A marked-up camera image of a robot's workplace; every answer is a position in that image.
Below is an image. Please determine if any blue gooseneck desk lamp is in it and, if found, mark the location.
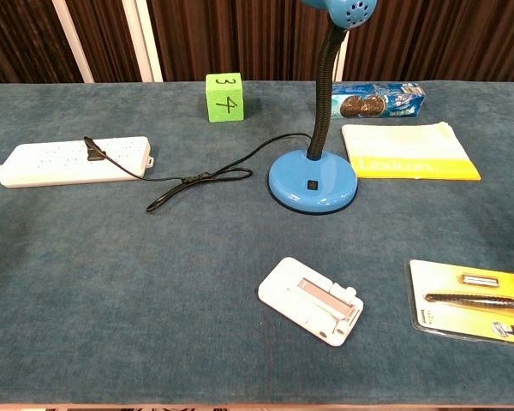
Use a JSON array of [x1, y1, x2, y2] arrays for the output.
[[268, 0, 379, 214]]

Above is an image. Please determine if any white folding phone stand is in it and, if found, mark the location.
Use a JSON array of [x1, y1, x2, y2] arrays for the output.
[[257, 256, 365, 348]]

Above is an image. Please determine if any green foam number cube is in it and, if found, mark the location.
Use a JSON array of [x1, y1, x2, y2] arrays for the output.
[[205, 72, 245, 122]]

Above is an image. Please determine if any blue velvet tablecloth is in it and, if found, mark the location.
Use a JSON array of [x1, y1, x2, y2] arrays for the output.
[[0, 80, 514, 406]]

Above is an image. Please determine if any dark brown curtain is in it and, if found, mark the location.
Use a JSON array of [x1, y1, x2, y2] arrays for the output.
[[0, 0, 514, 85]]

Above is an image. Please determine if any blue cookie package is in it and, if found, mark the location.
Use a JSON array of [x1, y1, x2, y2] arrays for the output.
[[332, 81, 427, 119]]

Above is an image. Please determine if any white power strip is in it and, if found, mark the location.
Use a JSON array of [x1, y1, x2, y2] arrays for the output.
[[0, 135, 155, 189]]

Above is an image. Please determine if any yellow blister pack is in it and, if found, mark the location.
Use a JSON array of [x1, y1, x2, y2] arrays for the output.
[[404, 259, 514, 343]]

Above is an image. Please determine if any black lamp power cord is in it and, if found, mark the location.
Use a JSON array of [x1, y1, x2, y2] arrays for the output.
[[83, 132, 316, 214]]

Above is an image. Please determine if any white frame post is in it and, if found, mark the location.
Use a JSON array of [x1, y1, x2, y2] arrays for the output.
[[51, 0, 96, 84], [334, 28, 349, 83], [122, 0, 164, 83]]

